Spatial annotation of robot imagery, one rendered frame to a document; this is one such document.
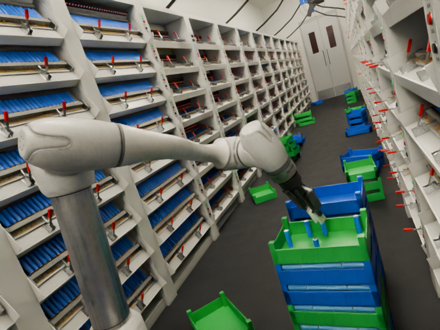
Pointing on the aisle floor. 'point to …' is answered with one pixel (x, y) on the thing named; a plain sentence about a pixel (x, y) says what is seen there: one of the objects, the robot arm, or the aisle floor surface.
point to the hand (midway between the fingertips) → (315, 214)
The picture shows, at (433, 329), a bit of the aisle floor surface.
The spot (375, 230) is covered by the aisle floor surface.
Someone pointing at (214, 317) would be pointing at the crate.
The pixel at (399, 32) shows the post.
